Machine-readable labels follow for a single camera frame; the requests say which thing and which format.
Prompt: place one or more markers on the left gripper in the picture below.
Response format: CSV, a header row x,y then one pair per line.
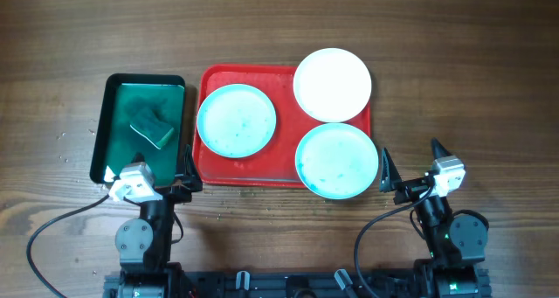
x,y
189,182

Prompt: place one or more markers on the cyan plate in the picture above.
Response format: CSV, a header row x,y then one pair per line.
x,y
236,121
336,161

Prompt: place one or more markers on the black tub with green water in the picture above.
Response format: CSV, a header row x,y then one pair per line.
x,y
116,145

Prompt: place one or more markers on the left cyan plate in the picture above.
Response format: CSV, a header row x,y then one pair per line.
x,y
236,121

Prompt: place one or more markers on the lower right cyan plate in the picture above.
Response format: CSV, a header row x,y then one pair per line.
x,y
336,161

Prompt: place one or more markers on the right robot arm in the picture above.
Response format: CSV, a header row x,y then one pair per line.
x,y
456,239

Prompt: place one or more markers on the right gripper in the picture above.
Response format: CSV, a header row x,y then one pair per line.
x,y
391,180

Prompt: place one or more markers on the red plastic tray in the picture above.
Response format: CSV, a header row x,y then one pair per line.
x,y
274,165

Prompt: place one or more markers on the white plate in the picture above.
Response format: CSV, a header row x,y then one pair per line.
x,y
332,85

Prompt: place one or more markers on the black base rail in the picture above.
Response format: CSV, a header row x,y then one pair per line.
x,y
297,284

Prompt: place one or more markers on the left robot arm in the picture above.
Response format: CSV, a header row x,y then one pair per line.
x,y
144,243

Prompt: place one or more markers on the green sponge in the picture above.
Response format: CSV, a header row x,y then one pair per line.
x,y
146,124

